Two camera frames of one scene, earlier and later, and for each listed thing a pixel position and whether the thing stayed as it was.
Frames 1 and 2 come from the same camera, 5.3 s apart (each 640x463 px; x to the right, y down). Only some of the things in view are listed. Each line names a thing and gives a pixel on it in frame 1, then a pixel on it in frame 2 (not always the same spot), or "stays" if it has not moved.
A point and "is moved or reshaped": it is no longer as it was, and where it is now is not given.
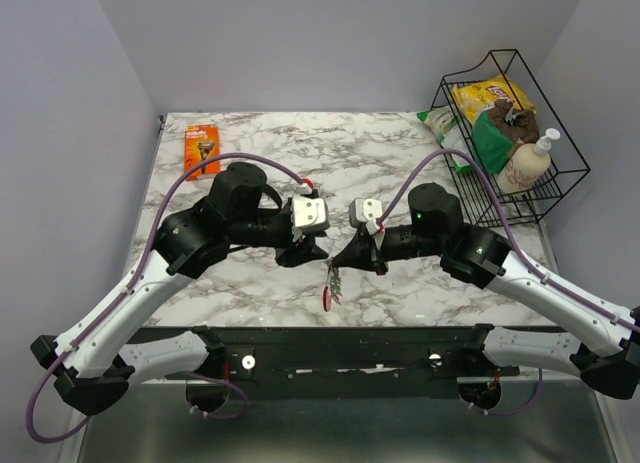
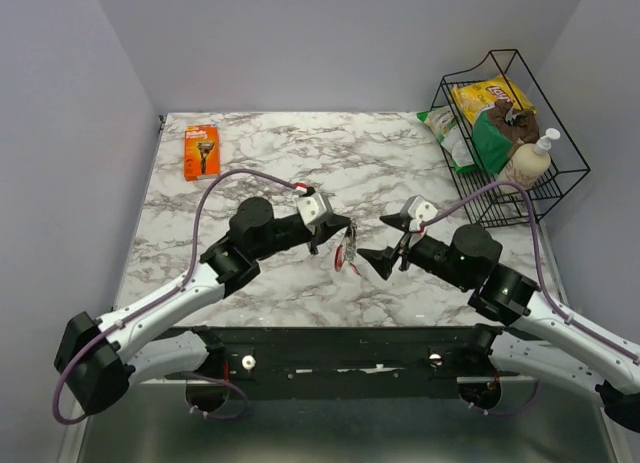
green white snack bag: (452, 133) stays
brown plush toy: (515, 124) stays
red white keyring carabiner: (333, 287) is moved or reshaped
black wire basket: (510, 155) stays
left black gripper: (292, 256) to (324, 230)
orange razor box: (201, 143) stays
